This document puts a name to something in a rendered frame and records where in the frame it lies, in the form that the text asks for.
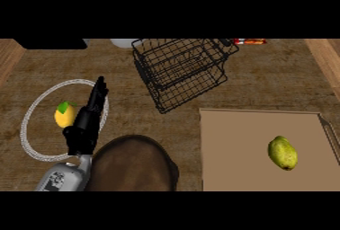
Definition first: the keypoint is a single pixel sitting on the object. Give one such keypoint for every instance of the yellow lemon with leaf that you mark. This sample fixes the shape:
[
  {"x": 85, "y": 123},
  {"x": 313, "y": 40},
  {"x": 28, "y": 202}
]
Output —
[{"x": 63, "y": 116}]

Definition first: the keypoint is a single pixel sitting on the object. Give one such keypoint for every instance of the white round container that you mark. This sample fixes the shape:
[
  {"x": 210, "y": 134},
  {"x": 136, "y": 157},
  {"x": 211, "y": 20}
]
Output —
[{"x": 124, "y": 42}]

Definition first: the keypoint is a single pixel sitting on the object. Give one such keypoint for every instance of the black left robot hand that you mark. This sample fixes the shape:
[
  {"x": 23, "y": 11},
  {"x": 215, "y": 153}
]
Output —
[{"x": 84, "y": 125}]

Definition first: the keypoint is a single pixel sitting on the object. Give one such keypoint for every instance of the pale wooden panel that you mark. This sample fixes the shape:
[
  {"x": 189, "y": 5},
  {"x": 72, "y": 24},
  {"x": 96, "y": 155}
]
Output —
[{"x": 325, "y": 60}]

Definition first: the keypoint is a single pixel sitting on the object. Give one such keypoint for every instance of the brown tray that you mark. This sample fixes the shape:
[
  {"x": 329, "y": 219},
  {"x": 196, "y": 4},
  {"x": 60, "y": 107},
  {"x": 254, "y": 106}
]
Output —
[{"x": 251, "y": 155}]

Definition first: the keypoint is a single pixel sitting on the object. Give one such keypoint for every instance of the brown wooden panel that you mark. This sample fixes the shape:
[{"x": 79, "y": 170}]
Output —
[{"x": 8, "y": 57}]

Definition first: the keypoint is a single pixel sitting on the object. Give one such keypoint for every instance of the black appliance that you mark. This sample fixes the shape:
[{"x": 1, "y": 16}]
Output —
[{"x": 50, "y": 43}]

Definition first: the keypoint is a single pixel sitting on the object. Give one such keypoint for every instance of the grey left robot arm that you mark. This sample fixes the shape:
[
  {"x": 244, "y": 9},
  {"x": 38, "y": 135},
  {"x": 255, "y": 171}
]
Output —
[{"x": 66, "y": 176}]

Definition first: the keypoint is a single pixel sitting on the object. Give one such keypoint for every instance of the green pear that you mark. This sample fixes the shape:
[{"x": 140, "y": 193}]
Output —
[{"x": 282, "y": 153}]

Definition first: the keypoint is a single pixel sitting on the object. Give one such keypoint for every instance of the brown round bowl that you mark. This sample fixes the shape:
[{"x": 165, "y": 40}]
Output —
[{"x": 130, "y": 166}]

